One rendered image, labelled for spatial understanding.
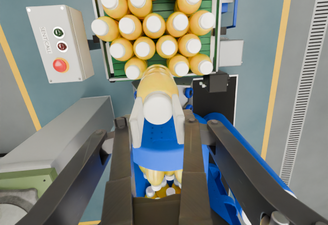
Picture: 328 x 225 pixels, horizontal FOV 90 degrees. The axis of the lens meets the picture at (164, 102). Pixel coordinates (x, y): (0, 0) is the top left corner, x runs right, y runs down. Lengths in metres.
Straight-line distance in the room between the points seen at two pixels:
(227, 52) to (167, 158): 0.53
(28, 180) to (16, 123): 1.43
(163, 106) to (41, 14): 0.45
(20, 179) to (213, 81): 0.87
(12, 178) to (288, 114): 2.29
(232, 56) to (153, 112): 0.63
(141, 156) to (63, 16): 0.43
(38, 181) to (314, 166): 2.84
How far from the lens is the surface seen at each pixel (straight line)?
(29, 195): 0.97
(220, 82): 0.65
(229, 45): 0.79
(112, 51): 0.50
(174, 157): 0.46
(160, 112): 0.21
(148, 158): 0.47
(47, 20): 0.57
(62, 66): 0.55
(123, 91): 1.69
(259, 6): 1.84
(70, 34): 0.54
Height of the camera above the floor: 1.59
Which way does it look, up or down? 69 degrees down
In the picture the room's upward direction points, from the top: 174 degrees clockwise
